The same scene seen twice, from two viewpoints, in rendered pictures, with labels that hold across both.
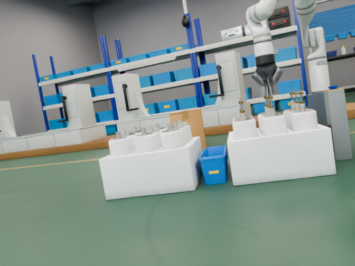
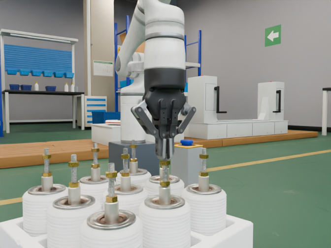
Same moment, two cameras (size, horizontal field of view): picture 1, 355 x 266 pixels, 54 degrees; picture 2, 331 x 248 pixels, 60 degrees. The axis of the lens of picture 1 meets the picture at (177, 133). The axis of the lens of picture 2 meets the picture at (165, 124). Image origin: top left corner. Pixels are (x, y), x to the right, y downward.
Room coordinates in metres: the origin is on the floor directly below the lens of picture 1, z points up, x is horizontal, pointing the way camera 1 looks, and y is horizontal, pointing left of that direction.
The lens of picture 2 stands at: (1.10, 0.04, 0.42)
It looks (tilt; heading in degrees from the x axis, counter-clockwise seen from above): 3 degrees down; 304
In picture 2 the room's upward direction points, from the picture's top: straight up
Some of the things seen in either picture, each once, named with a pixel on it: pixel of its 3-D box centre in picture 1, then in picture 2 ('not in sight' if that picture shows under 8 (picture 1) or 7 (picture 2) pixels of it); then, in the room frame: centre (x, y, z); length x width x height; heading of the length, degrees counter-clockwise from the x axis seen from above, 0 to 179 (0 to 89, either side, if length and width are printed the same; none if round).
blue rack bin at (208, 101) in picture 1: (216, 98); not in sight; (6.47, -0.83, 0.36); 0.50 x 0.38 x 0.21; 157
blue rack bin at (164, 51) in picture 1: (162, 54); not in sight; (6.80, 0.04, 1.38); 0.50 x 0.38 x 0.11; 159
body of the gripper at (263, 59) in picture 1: (265, 65); (164, 92); (1.39, -0.39, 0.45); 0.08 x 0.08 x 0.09
